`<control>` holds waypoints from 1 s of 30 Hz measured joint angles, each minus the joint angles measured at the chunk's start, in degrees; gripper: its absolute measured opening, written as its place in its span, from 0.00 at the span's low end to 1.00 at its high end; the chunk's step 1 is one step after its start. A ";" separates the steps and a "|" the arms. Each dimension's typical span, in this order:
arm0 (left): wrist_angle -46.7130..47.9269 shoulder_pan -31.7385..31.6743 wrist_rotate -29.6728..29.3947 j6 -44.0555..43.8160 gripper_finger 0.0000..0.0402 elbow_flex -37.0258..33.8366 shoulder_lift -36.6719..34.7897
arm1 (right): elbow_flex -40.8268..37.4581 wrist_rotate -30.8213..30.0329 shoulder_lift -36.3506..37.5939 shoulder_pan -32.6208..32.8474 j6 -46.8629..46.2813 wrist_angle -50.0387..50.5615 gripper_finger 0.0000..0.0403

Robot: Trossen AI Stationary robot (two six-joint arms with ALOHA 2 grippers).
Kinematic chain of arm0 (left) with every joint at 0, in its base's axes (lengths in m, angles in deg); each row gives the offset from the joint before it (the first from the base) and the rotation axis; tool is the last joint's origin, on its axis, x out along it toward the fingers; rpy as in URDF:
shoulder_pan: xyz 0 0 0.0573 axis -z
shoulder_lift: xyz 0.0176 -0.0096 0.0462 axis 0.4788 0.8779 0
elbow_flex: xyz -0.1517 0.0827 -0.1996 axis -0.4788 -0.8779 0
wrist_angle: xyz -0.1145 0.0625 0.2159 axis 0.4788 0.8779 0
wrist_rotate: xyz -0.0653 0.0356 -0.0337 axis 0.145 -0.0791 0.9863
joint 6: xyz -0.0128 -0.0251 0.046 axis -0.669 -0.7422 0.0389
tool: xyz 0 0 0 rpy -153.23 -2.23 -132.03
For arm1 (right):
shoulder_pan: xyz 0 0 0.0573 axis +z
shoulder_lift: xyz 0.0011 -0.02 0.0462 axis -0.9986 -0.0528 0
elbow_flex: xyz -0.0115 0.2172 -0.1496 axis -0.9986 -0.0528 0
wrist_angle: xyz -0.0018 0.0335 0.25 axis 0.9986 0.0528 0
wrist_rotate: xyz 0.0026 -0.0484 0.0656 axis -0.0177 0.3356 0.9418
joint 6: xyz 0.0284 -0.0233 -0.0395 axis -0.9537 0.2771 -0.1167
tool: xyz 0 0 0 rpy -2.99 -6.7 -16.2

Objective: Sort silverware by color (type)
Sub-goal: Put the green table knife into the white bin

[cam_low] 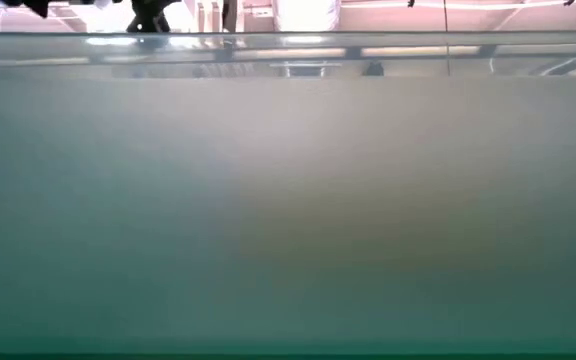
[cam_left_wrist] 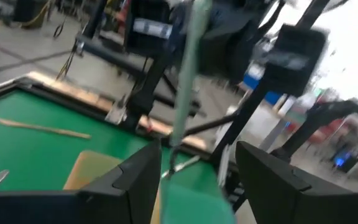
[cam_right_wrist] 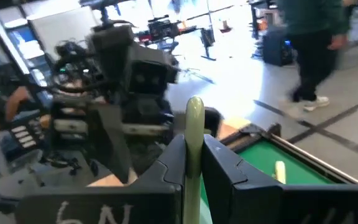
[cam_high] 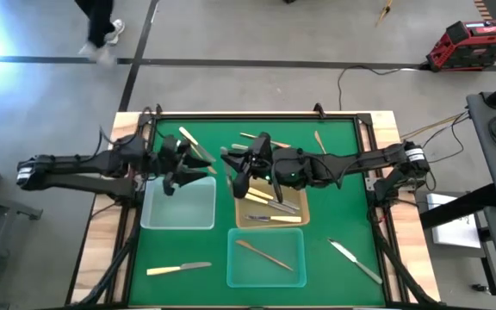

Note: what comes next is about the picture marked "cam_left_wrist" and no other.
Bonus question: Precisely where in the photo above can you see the green felt table mat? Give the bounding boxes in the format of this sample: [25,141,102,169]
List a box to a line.
[0,88,226,200]

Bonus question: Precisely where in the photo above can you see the pale green handled knife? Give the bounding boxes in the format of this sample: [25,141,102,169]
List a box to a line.
[161,154,202,180]
[165,0,213,180]

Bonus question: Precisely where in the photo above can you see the yellow cable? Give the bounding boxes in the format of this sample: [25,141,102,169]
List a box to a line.
[55,46,78,82]

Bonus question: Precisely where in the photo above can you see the orange plastic bin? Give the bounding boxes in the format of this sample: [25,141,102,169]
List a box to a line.
[62,150,162,224]

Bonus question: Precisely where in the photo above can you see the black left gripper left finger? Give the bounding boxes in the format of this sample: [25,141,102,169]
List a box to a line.
[0,139,163,224]

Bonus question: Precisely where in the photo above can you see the silver metal bracket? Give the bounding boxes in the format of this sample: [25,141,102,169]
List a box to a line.
[105,101,127,126]

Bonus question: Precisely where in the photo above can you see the black stand beam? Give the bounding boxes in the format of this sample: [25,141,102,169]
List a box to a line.
[211,0,332,162]

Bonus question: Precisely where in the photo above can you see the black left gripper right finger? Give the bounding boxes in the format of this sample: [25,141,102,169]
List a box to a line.
[235,140,358,224]

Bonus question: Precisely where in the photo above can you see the black background stand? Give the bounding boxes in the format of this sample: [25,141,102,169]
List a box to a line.
[270,98,358,163]

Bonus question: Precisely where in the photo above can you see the black frame brace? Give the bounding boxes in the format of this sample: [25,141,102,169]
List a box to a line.
[218,141,248,214]

